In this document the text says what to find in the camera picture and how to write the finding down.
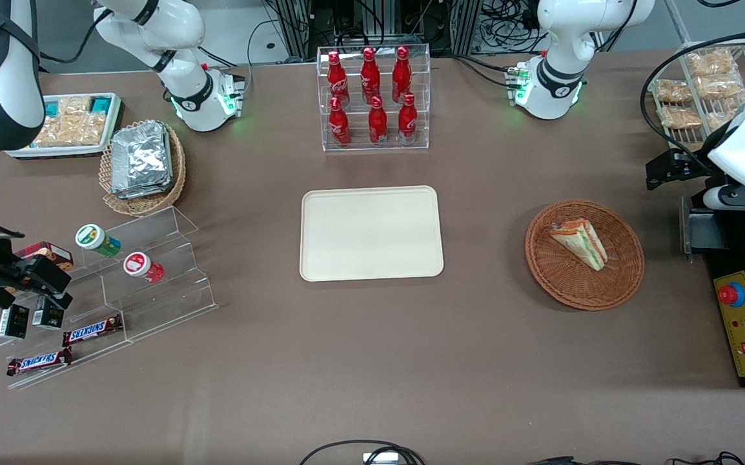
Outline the brown Snickers bar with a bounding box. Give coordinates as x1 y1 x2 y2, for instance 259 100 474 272
63 314 123 347
6 347 74 377

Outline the black cable bundle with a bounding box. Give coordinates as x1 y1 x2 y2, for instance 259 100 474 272
479 0 551 54

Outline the light tan wicker basket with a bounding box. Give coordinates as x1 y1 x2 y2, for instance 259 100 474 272
99 120 187 216

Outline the red snack cup white lid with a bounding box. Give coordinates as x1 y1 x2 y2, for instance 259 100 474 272
123 252 165 284

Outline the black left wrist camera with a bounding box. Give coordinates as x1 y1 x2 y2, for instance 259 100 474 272
646 147 712 190

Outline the brown round wicker basket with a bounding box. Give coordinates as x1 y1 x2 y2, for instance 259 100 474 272
525 200 646 312

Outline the red cola bottle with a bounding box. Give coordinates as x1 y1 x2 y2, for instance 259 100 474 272
392 46 412 103
327 52 350 107
361 46 381 104
329 97 351 147
398 92 418 143
369 96 388 145

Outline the red brown chocolate box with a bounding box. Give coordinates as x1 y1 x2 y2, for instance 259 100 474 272
14 242 74 272

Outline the white rectangular snack tray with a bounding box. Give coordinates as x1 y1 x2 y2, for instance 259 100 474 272
6 92 125 160

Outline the beige rectangular serving tray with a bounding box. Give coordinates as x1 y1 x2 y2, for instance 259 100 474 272
300 185 444 283

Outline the clear acrylic stepped stand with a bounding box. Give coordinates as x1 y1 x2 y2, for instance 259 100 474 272
0 205 219 390

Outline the clear bag of beige crackers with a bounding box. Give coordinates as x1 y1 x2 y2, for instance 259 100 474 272
34 113 107 147
59 97 94 117

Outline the white wire shelf rack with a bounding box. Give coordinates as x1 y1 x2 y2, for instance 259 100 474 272
647 39 745 156

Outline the small black box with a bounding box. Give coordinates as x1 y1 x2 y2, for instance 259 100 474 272
32 296 65 330
0 304 30 340

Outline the clear acrylic bottle rack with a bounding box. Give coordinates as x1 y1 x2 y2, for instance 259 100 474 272
317 44 431 152

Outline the black cable loop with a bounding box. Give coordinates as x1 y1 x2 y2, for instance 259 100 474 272
300 440 425 465

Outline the green snack cup white lid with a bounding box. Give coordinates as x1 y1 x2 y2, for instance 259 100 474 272
76 224 122 258

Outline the silver foil packet stack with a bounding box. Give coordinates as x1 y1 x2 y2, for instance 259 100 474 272
110 121 174 200

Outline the aluminium frame rack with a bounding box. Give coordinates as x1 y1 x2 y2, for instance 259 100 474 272
279 0 483 60

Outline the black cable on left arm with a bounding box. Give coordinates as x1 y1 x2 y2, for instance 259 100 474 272
640 28 745 176

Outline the triangular sandwich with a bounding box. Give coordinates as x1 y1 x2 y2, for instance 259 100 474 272
549 220 608 272

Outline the clear bag of fried snacks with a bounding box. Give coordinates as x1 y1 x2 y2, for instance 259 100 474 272
695 74 745 101
658 105 702 130
655 79 693 104
705 107 738 131
686 50 738 77

